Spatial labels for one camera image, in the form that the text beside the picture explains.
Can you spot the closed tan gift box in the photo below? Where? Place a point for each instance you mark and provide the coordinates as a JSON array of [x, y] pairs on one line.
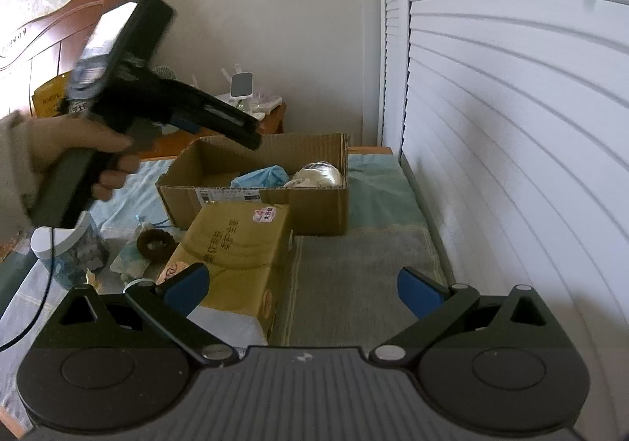
[[236, 249]]

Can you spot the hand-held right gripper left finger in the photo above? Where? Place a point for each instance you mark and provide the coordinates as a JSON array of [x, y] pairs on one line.
[[189, 281]]

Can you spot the white remote control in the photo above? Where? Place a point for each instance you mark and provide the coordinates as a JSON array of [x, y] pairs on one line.
[[257, 116]]

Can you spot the white louvered closet door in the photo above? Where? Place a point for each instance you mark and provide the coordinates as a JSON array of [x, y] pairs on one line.
[[516, 126], [393, 53]]

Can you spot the light blue towel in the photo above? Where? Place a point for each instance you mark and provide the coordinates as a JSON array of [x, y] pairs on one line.
[[383, 185]]

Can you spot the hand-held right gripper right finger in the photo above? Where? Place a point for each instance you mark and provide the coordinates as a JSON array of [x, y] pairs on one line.
[[417, 293]]

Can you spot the blue face mask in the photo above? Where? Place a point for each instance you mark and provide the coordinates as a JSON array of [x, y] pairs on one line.
[[260, 176]]

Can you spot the person's left hand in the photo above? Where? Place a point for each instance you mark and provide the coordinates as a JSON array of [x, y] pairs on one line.
[[73, 139]]

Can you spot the brown cardboard box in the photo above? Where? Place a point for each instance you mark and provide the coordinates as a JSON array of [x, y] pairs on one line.
[[314, 210]]

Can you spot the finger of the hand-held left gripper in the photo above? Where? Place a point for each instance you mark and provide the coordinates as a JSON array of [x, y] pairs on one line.
[[184, 121], [221, 116]]

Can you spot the brown scrunchie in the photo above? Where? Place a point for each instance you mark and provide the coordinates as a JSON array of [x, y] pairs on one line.
[[157, 243]]

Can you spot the wooden nightstand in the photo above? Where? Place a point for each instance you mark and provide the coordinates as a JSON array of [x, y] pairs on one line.
[[272, 119]]

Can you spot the white square device on stand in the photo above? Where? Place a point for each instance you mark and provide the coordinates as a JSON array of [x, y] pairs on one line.
[[242, 85]]

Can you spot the white router with antennas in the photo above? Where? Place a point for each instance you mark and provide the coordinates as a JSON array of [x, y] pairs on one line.
[[225, 96]]

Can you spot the person's left forearm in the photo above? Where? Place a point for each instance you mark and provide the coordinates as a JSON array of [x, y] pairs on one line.
[[14, 166]]

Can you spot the small mint desk fan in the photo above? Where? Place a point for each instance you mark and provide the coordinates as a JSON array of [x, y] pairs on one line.
[[162, 71]]

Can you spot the wooden headboard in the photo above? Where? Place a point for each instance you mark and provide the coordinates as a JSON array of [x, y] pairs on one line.
[[44, 38]]

